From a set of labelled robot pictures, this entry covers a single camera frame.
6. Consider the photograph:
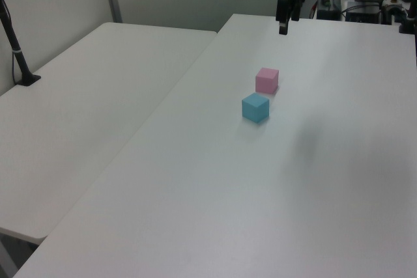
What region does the pink cube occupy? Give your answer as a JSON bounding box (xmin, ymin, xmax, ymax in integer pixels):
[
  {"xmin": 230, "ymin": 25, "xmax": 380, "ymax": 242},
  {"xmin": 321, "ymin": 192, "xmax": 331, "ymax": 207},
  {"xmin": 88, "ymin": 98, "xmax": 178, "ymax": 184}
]
[{"xmin": 255, "ymin": 67, "xmax": 280, "ymax": 94}]

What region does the blue cube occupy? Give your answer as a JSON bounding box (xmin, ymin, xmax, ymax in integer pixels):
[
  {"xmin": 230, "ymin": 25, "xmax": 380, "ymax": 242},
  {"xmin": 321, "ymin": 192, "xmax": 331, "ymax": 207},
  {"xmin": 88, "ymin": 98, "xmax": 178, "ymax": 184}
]
[{"xmin": 241, "ymin": 92, "xmax": 270, "ymax": 125}]

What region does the black electronics box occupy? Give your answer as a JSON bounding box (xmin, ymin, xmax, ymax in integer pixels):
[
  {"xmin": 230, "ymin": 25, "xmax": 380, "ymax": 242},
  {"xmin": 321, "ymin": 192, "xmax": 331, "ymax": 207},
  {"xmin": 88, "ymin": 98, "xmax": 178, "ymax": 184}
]
[{"xmin": 345, "ymin": 1, "xmax": 385, "ymax": 25}]

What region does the black clamp pole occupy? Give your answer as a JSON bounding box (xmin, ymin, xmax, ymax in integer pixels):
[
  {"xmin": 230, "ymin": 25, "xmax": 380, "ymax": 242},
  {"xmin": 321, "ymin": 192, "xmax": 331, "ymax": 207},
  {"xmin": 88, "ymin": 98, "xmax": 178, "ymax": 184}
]
[{"xmin": 397, "ymin": 0, "xmax": 417, "ymax": 35}]

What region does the black camera stand pole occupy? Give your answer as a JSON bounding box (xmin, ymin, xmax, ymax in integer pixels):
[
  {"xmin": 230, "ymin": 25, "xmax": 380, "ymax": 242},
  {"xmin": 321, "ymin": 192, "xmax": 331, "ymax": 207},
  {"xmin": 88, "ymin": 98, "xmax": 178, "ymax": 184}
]
[{"xmin": 0, "ymin": 0, "xmax": 42, "ymax": 87}]

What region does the black cable on pole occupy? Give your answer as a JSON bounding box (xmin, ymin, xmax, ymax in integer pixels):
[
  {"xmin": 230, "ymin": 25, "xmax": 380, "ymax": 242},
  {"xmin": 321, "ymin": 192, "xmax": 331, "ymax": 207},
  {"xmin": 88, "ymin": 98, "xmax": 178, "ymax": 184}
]
[{"xmin": 0, "ymin": 0, "xmax": 21, "ymax": 85}]

